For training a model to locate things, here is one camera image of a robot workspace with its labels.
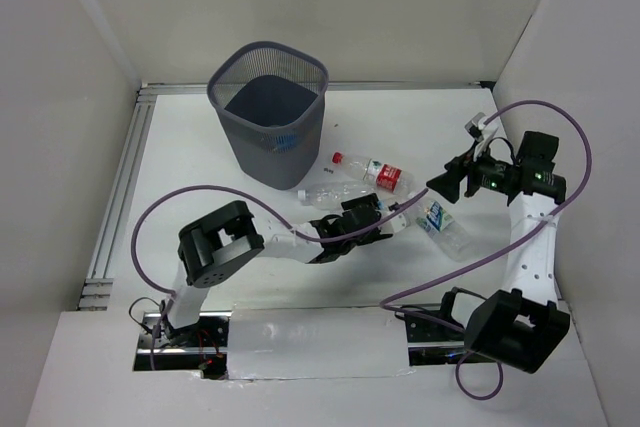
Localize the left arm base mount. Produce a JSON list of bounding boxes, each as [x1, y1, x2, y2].
[[128, 297, 232, 380]]

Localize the aluminium frame rail left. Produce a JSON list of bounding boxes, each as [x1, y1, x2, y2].
[[76, 88, 157, 312]]

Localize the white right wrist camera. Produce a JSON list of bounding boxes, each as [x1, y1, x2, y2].
[[465, 112, 499, 160]]

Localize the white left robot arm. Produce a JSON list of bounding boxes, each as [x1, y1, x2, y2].
[[159, 194, 408, 346]]

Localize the blue label white cap bottle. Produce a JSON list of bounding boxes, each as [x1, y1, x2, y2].
[[377, 197, 410, 238]]

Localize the grey mesh waste bin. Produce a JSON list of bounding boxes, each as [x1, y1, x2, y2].
[[207, 41, 329, 190]]

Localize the silver reflective tape sheet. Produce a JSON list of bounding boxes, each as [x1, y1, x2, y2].
[[227, 308, 411, 380]]

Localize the aluminium frame rail back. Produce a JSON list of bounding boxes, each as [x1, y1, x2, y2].
[[139, 81, 496, 96]]

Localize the green blue label bottle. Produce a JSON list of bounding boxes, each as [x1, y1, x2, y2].
[[409, 196, 475, 262]]

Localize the aluminium frame rail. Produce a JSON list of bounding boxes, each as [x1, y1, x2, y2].
[[139, 81, 496, 96], [76, 88, 157, 312]]

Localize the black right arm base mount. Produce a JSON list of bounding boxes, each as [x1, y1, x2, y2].
[[394, 305, 464, 344]]

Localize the red label red cap bottle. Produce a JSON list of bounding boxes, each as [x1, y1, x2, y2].
[[331, 152, 416, 197]]

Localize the clear bottle blue-white cap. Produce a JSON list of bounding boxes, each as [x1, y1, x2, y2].
[[297, 181, 375, 211]]

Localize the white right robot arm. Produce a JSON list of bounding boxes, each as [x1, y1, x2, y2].
[[427, 131, 570, 373]]

